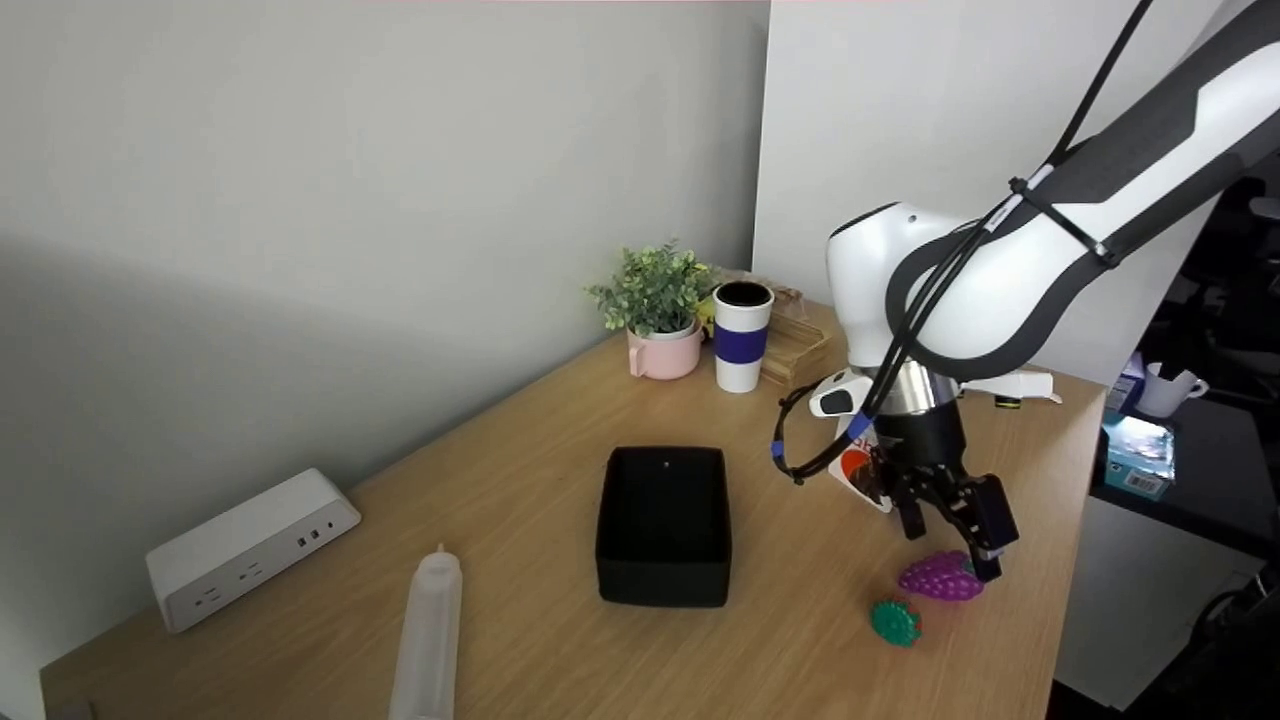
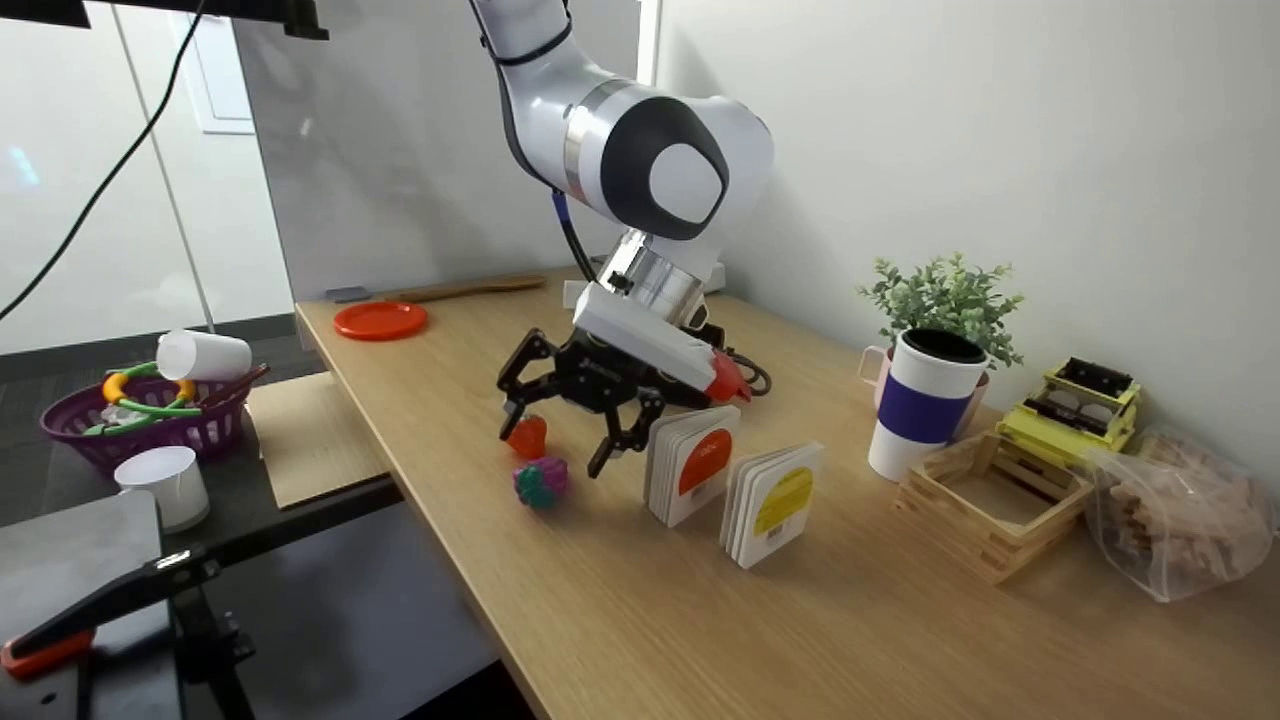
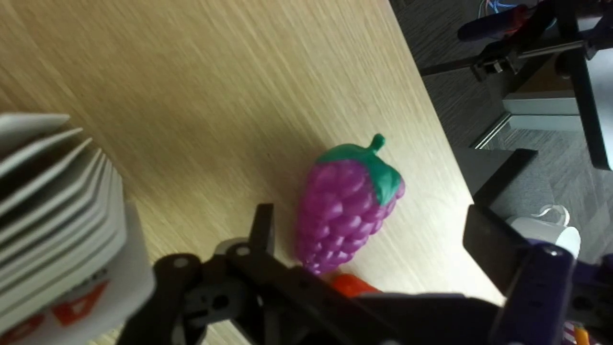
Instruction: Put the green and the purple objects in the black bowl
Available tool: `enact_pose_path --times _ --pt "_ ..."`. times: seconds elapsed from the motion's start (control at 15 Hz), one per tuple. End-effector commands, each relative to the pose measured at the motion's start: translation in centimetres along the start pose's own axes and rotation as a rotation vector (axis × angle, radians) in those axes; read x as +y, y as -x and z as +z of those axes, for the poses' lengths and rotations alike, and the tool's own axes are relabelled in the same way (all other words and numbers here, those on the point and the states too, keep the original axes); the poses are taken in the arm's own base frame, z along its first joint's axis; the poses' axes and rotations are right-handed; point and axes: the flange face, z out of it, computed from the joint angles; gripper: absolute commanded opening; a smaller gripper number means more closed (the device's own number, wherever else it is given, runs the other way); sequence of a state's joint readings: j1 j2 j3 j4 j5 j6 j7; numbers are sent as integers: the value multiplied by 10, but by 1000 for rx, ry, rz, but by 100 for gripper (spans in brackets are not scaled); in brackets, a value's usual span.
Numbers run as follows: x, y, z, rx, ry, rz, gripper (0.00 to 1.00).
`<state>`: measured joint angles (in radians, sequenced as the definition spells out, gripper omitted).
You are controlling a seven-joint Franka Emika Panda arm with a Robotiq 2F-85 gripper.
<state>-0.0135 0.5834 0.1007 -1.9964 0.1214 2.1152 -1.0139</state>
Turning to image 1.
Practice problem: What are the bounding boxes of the white mug on side table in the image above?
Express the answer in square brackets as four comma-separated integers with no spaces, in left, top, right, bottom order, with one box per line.
[1138,360,1207,421]

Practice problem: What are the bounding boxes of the white cup with blue band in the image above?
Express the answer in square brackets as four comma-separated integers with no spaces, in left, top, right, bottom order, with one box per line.
[711,280,774,395]

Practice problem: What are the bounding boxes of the white plastic spoon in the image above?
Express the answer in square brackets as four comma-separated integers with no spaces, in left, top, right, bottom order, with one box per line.
[960,367,1064,404]

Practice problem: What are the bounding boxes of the red toy strawberry green top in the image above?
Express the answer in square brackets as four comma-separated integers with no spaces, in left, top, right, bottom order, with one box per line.
[868,600,922,650]

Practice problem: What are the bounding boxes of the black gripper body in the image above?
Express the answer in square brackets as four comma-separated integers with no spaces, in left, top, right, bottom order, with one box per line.
[876,404,983,525]

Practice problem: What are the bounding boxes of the purple toy grapes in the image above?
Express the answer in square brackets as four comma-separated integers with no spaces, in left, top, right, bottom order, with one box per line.
[895,552,983,600]

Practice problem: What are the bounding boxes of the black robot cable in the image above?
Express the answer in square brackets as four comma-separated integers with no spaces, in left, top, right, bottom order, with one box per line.
[774,0,1157,487]

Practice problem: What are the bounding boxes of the wooden crate tray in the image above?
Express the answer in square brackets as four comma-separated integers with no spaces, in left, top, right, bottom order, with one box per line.
[764,300,844,388]

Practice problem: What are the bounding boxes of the black rectangular bowl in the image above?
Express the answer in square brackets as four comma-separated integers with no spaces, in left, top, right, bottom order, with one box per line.
[598,449,732,608]

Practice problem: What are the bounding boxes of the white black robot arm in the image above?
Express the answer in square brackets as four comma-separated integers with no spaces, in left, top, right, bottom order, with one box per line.
[830,0,1280,579]

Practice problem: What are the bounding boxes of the green plant in pink pot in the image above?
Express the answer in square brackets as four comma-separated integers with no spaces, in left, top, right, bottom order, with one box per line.
[587,243,718,380]

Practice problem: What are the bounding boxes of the card stack with red picture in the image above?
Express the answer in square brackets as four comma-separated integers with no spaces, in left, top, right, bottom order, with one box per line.
[830,449,892,513]

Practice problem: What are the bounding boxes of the white translucent bottle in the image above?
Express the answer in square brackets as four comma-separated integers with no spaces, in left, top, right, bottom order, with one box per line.
[389,550,465,720]

